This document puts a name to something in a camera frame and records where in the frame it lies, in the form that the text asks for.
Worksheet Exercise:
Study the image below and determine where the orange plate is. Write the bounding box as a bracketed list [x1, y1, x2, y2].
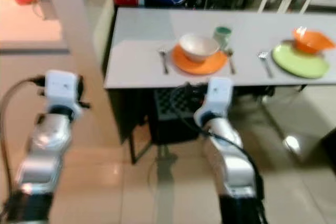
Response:
[172, 44, 229, 76]

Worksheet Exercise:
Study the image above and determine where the black plastic crate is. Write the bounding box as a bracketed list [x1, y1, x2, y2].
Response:
[147, 89, 203, 144]

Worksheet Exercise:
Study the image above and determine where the white bowl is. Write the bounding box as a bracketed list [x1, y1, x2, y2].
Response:
[178, 33, 221, 63]

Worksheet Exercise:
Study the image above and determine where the silver fork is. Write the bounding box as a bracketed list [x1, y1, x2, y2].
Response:
[258, 51, 274, 80]
[157, 47, 170, 76]

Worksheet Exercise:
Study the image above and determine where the silver spoon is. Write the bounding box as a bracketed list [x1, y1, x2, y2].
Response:
[224, 48, 237, 76]

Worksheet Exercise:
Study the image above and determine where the white pillar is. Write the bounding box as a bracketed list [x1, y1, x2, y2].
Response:
[39, 0, 145, 73]

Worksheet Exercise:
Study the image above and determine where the green cup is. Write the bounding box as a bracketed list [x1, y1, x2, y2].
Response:
[213, 26, 233, 50]

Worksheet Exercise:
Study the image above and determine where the white dining table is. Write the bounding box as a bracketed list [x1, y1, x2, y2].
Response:
[104, 8, 336, 89]

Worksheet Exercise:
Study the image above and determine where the white counter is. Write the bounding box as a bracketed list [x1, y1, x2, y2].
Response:
[0, 0, 75, 56]

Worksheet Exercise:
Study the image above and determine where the grey cup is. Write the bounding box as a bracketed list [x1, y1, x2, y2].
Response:
[33, 0, 57, 21]

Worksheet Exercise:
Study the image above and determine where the green plate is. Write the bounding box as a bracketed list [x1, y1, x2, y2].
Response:
[272, 42, 331, 80]

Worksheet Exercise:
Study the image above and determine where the orange bowl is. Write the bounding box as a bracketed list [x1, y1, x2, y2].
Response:
[292, 26, 336, 56]

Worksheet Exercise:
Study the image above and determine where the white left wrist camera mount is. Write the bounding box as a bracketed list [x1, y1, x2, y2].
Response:
[45, 70, 82, 119]

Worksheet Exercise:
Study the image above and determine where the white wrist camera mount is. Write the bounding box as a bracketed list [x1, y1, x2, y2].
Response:
[45, 70, 82, 119]
[194, 76, 235, 128]

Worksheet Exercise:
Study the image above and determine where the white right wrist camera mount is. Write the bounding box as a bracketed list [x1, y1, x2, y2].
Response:
[194, 76, 235, 128]

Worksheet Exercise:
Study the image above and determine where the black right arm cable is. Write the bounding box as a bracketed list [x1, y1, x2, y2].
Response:
[170, 82, 264, 185]

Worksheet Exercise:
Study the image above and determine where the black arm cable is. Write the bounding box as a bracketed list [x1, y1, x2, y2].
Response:
[170, 82, 264, 185]
[0, 76, 48, 196]

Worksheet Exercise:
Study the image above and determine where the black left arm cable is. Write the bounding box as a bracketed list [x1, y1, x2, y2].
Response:
[0, 76, 48, 196]

